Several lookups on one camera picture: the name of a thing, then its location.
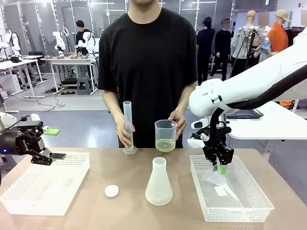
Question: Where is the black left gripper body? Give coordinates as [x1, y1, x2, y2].
[0, 121, 45, 158]

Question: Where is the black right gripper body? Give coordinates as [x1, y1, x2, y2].
[202, 126, 235, 166]

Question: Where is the clear plastic funnel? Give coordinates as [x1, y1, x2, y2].
[202, 165, 240, 202]

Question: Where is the white perforated plastic basket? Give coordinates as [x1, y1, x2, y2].
[189, 154, 275, 222]
[0, 151, 91, 216]

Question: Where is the clear plastic beaker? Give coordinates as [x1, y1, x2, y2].
[154, 119, 178, 153]

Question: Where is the translucent plastic Erlenmeyer flask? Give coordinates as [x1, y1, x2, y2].
[145, 157, 174, 207]

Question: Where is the white round flask cap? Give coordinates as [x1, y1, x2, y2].
[104, 184, 119, 198]

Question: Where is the clear plastic graduated cylinder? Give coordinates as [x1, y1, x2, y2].
[122, 101, 138, 155]

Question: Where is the person's right forearm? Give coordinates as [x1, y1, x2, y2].
[102, 90, 125, 118]

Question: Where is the person's left forearm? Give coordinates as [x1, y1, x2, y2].
[174, 85, 197, 117]

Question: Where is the person's left hand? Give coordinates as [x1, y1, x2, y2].
[167, 112, 188, 141]

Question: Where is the person's right hand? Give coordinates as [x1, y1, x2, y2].
[115, 114, 136, 148]

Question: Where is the grey plastic step stool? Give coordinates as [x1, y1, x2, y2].
[77, 76, 93, 96]

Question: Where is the white table with robots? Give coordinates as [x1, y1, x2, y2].
[40, 56, 99, 95]

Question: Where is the black office chair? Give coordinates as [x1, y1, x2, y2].
[28, 50, 47, 78]

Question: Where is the white office desk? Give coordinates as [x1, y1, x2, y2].
[0, 58, 47, 99]

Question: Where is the white humanoid robot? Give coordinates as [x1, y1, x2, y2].
[0, 29, 24, 62]

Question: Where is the bystander in black t-shirt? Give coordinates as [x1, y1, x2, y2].
[74, 20, 93, 57]

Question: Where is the bystander in black clothes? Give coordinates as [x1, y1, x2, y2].
[213, 19, 232, 81]

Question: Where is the bystander with dark cap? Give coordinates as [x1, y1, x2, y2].
[196, 16, 216, 86]

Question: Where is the mannequin in grey shirt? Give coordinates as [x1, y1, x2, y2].
[230, 10, 267, 79]

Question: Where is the figure in blue floral dress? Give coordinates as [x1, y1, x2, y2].
[255, 11, 273, 64]

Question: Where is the person in black t-shirt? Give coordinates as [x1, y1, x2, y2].
[97, 0, 199, 149]

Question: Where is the mannequin in orange robe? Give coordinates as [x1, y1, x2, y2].
[266, 9, 292, 54]

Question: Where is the dark clothes rack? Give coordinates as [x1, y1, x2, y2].
[283, 26, 301, 49]

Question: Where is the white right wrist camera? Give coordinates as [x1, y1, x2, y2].
[187, 133, 209, 147]

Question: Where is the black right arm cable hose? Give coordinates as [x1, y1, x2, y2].
[210, 64, 307, 144]

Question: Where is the black camera tripod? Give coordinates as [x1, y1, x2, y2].
[244, 26, 257, 70]

